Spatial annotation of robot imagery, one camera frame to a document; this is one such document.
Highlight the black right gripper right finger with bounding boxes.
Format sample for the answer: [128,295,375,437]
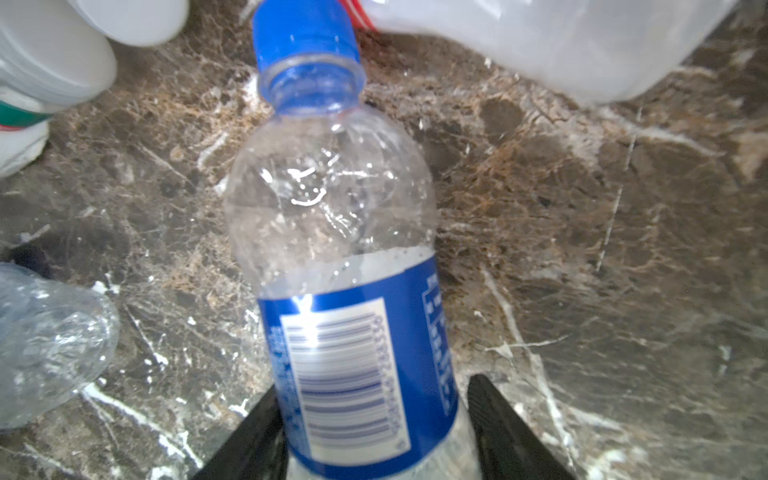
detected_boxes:
[467,374,575,480]

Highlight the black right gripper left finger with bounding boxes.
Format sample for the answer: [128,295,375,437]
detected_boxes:
[192,385,289,480]

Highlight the white bottle green leaf label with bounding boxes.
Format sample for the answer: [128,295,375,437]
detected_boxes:
[1,0,190,178]

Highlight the white bottle red cap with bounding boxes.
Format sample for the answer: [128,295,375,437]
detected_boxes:
[343,0,735,103]

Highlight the clear bottle blue label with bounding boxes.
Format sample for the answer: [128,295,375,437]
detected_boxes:
[1,263,120,430]

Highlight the small bottle blue cap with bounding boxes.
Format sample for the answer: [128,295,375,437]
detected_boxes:
[224,1,481,479]

